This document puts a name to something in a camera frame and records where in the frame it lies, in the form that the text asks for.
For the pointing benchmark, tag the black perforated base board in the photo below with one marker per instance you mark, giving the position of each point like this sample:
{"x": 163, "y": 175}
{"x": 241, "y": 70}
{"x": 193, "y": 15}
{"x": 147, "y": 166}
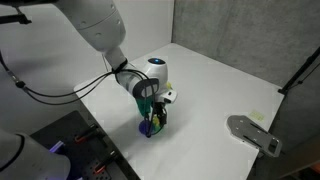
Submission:
{"x": 66, "y": 140}

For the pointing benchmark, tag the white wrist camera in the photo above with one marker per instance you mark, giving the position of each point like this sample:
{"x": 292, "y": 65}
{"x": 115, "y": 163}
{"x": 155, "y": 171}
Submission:
{"x": 168, "y": 96}

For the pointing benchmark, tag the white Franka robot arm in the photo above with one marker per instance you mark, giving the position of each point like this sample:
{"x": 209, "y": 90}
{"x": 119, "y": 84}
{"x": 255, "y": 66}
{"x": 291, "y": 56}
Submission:
{"x": 96, "y": 23}

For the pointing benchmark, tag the black stand pole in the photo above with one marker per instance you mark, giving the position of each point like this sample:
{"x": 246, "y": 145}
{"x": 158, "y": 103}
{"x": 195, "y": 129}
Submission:
{"x": 300, "y": 71}

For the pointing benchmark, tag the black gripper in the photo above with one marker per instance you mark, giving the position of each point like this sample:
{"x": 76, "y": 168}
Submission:
{"x": 160, "y": 110}

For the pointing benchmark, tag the black mounting bar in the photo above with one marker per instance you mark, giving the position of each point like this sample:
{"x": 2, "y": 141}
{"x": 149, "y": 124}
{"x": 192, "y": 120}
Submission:
{"x": 13, "y": 19}

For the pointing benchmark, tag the yellow star toy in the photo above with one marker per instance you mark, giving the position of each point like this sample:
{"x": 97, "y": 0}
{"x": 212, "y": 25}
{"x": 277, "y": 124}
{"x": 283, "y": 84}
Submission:
{"x": 156, "y": 124}

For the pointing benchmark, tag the pale yellow tape patch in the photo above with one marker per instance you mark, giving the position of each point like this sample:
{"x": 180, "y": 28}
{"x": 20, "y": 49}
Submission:
{"x": 256, "y": 115}

